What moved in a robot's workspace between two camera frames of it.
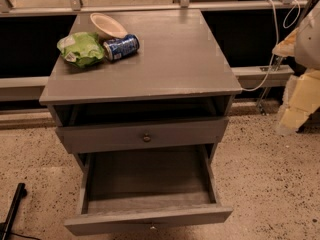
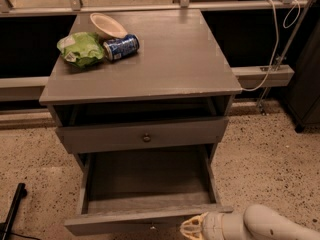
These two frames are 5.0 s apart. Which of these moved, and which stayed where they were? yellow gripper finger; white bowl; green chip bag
Moved: yellow gripper finger
Stayed: white bowl; green chip bag
